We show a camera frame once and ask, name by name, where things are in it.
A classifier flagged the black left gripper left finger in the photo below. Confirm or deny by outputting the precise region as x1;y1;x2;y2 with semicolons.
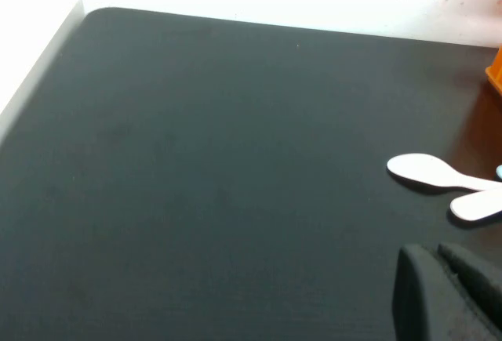
393;242;497;341

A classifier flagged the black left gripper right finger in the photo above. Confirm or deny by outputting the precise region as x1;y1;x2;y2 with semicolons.
437;241;502;341

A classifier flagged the pink plastic fork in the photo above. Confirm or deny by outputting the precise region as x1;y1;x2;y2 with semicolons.
449;188;502;223

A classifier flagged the orange plastic cutlery crate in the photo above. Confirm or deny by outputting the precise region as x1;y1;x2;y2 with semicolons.
485;46;502;97

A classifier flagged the pink plastic spoon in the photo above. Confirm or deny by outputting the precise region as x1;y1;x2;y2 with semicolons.
386;153;502;194

